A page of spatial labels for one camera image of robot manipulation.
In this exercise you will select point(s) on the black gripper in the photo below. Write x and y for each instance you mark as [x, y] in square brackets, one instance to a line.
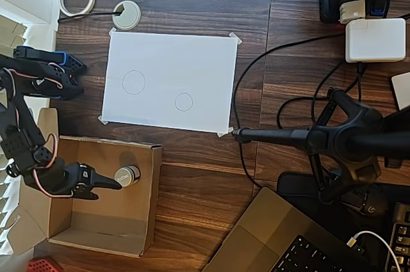
[84, 180]

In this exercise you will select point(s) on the dark jar with silver lid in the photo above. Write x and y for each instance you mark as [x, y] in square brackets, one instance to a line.
[126, 176]

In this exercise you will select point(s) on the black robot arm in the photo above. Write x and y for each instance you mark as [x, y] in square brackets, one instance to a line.
[19, 144]

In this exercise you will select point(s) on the open cardboard box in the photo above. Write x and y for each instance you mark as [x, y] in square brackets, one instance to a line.
[105, 217]

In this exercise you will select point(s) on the masking tape corner piece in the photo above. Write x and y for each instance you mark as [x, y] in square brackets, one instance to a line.
[224, 132]
[112, 32]
[235, 37]
[103, 120]

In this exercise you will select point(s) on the red perforated table clamp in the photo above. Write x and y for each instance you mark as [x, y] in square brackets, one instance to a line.
[41, 265]

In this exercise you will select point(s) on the white paper sheet with circles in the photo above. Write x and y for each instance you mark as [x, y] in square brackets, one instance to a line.
[173, 73]

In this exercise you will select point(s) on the black and blue table clamp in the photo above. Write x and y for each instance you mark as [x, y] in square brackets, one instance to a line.
[32, 52]

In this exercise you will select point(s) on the grey laptop computer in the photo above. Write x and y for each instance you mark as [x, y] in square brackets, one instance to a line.
[256, 236]

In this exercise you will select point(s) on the black mouse pad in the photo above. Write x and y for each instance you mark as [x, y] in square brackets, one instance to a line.
[294, 182]

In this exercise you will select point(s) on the black computer mouse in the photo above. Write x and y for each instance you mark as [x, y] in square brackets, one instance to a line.
[371, 208]

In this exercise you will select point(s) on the black keyboard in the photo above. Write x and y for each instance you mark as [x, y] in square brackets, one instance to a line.
[402, 240]

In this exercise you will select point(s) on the small white plug adapter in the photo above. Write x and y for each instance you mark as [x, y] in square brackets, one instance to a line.
[352, 11]

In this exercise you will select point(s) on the large white power adapter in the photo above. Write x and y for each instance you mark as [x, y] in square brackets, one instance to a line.
[374, 40]

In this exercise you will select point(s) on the silver flat device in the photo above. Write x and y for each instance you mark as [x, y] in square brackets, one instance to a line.
[402, 91]

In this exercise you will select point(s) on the blue plug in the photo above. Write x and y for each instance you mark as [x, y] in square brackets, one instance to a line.
[377, 8]

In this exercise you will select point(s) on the black camera tripod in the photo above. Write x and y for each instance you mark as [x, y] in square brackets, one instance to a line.
[352, 144]

